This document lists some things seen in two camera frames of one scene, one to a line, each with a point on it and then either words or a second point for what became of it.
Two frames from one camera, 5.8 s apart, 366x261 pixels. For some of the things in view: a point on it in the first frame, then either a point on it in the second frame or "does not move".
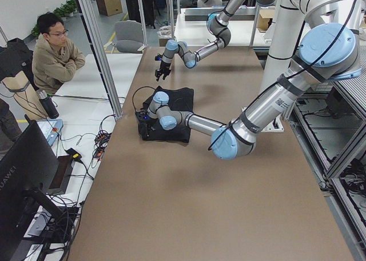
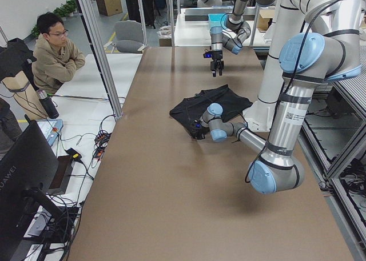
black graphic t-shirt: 181,99 to 186,110
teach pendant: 51,129 does not move
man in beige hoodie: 54,61 does not move
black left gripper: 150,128 to 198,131
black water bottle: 48,103 does not move
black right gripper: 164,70 to 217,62
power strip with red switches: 101,141 does not move
